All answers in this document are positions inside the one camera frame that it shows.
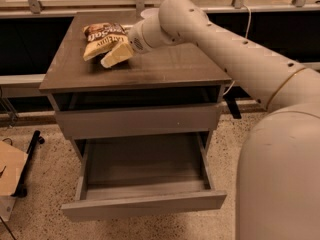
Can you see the cardboard box left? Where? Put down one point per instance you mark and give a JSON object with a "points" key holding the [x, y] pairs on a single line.
{"points": [[12, 163]]}

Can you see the open grey bottom drawer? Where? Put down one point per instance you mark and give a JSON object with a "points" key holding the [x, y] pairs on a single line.
{"points": [[143, 175]]}

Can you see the white ceramic bowl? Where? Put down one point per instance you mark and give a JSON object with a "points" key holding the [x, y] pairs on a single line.
{"points": [[149, 12]]}

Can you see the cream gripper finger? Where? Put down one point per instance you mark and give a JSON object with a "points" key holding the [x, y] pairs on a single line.
{"points": [[119, 53]]}

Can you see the grey drawer cabinet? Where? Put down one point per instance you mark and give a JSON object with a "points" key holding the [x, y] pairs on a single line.
{"points": [[169, 76]]}

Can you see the closed grey upper drawer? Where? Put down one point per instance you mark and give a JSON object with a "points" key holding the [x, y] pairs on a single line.
{"points": [[90, 124]]}

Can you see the brown chip bag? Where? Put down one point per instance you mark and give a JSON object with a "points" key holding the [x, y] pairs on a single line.
{"points": [[101, 38]]}

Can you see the metal window railing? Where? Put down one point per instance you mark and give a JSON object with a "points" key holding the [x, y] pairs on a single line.
{"points": [[83, 4]]}

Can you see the black pole stand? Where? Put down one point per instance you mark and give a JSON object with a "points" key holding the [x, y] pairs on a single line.
{"points": [[21, 190]]}

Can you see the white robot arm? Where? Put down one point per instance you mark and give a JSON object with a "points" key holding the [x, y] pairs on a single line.
{"points": [[278, 174]]}

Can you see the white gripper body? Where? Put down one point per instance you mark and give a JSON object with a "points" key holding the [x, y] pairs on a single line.
{"points": [[136, 40]]}

